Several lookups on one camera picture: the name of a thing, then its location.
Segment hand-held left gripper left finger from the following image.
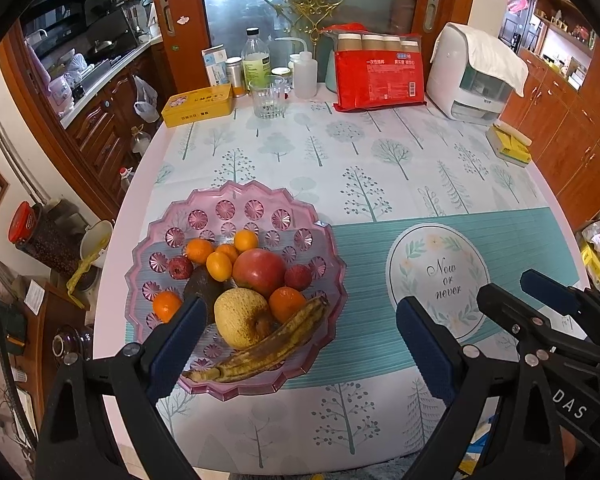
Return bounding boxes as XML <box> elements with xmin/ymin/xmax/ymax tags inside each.
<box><xmin>35</xmin><ymin>295</ymin><xmax>208</xmax><ymax>480</ymax></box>

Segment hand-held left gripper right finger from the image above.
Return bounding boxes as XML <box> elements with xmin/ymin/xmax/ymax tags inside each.
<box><xmin>396</xmin><ymin>296</ymin><xmax>566</xmax><ymax>480</ymax></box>

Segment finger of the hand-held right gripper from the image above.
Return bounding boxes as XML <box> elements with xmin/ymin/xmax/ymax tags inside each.
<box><xmin>476</xmin><ymin>283</ymin><xmax>600</xmax><ymax>361</ymax></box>
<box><xmin>520</xmin><ymin>269</ymin><xmax>600</xmax><ymax>346</ymax></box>

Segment yellow brown pear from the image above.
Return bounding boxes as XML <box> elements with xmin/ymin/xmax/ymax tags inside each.
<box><xmin>213</xmin><ymin>287</ymin><xmax>272</xmax><ymax>351</ymax></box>

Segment dark avocado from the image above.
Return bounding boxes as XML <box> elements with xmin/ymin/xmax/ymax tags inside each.
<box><xmin>182</xmin><ymin>265</ymin><xmax>231</xmax><ymax>326</ymax></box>

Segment spotted brown banana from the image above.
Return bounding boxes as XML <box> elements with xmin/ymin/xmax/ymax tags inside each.
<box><xmin>182</xmin><ymin>295</ymin><xmax>330</xmax><ymax>383</ymax></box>

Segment red apple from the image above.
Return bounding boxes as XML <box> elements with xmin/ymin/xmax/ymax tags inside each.
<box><xmin>231</xmin><ymin>249</ymin><xmax>287</xmax><ymax>298</ymax></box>

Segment pink plastic bowl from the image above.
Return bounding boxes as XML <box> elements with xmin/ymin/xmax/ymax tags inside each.
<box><xmin>125</xmin><ymin>181</ymin><xmax>348</xmax><ymax>402</ymax></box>

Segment round glass jar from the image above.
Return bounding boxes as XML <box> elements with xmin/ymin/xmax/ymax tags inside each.
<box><xmin>52</xmin><ymin>325</ymin><xmax>93</xmax><ymax>363</ymax></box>

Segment yellow cloth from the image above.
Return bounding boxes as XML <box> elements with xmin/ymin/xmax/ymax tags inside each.
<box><xmin>66</xmin><ymin>247</ymin><xmax>106</xmax><ymax>296</ymax></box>

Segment white bucket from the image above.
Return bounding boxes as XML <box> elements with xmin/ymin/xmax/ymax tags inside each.
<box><xmin>67</xmin><ymin>219</ymin><xmax>115</xmax><ymax>293</ymax></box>

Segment yellow sponge stack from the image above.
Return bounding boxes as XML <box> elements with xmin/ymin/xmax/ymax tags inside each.
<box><xmin>486</xmin><ymin>122</ymin><xmax>532</xmax><ymax>167</ymax></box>

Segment tall wooden cabinet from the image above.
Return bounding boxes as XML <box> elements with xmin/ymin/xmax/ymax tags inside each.
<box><xmin>500</xmin><ymin>0</ymin><xmax>600</xmax><ymax>231</ymax></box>

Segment red lid storage jar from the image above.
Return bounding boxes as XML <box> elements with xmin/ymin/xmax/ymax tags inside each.
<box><xmin>7</xmin><ymin>201</ymin><xmax>81</xmax><ymax>276</ymax></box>

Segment tree print tablecloth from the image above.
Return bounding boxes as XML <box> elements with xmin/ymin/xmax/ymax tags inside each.
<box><xmin>92</xmin><ymin>95</ymin><xmax>593</xmax><ymax>471</ymax></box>

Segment white countertop appliance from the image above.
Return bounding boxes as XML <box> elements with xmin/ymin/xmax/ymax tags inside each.
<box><xmin>426</xmin><ymin>22</ymin><xmax>513</xmax><ymax>123</ymax></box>

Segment white cloth cover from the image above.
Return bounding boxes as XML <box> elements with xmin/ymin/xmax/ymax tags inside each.
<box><xmin>452</xmin><ymin>24</ymin><xmax>530</xmax><ymax>98</ymax></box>

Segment wooden kitchen cabinet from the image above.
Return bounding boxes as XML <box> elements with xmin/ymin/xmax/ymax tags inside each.
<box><xmin>62</xmin><ymin>42</ymin><xmax>171</xmax><ymax>206</ymax></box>

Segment yellow tin box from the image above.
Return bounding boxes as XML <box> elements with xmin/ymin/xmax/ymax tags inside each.
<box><xmin>161</xmin><ymin>83</ymin><xmax>233</xmax><ymax>128</ymax></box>

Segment white hanging plastic bag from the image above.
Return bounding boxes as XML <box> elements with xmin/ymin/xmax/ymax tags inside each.
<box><xmin>131</xmin><ymin>75</ymin><xmax>160</xmax><ymax>123</ymax></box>

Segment red paper cup pack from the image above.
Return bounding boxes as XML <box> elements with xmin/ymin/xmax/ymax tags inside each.
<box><xmin>332</xmin><ymin>31</ymin><xmax>427</xmax><ymax>112</ymax></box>

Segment clear glass tumbler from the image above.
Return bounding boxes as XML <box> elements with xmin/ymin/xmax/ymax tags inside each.
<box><xmin>250</xmin><ymin>76</ymin><xmax>292</xmax><ymax>120</ymax></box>

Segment silver metal can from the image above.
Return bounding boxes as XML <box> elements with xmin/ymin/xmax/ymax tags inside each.
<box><xmin>225</xmin><ymin>56</ymin><xmax>245</xmax><ymax>98</ymax></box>

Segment white and blue carton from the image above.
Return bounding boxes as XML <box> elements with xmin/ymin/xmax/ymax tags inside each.
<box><xmin>201</xmin><ymin>45</ymin><xmax>229</xmax><ymax>88</ymax></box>

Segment teal jug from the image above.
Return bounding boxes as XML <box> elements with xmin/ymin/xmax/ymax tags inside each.
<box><xmin>324</xmin><ymin>45</ymin><xmax>339</xmax><ymax>93</ymax></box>

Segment white squeeze bottle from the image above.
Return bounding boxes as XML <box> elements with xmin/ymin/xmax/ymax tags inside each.
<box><xmin>275</xmin><ymin>37</ymin><xmax>318</xmax><ymax>100</ymax></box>

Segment clear bottle with green label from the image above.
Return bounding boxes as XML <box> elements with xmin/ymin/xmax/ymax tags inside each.
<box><xmin>241</xmin><ymin>27</ymin><xmax>272</xmax><ymax>93</ymax></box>

